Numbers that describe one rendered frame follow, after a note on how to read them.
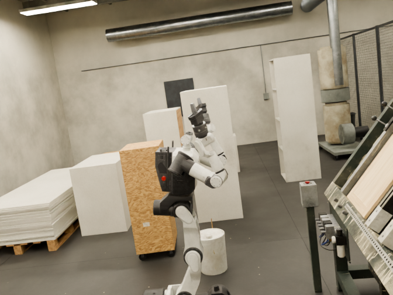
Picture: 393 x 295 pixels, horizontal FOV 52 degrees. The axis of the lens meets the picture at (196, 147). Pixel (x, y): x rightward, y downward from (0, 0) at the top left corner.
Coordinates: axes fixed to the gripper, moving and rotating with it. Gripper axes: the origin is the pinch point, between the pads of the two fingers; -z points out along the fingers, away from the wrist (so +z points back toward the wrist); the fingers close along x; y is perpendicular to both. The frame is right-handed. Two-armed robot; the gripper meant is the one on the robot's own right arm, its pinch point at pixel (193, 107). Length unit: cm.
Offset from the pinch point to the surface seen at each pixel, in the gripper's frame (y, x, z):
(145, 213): -152, 62, 142
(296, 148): -106, 371, 240
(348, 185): 63, 67, 98
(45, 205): -303, 44, 132
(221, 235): -63, 63, 159
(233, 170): -121, 198, 174
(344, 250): 69, 16, 114
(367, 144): 71, 104, 85
